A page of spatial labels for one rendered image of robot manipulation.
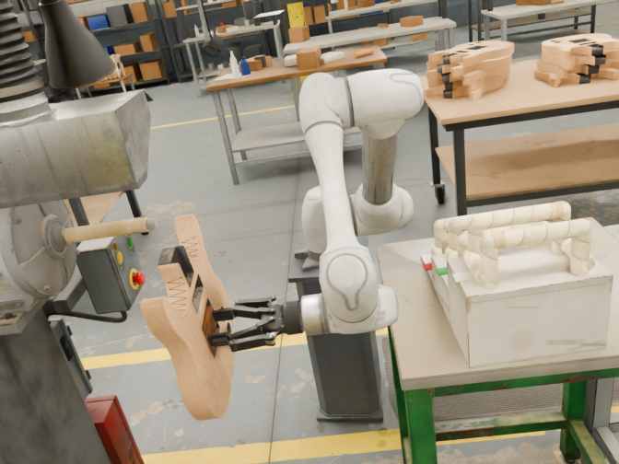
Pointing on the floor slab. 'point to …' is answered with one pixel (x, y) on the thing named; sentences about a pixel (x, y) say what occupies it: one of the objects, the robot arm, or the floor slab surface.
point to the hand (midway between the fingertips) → (213, 328)
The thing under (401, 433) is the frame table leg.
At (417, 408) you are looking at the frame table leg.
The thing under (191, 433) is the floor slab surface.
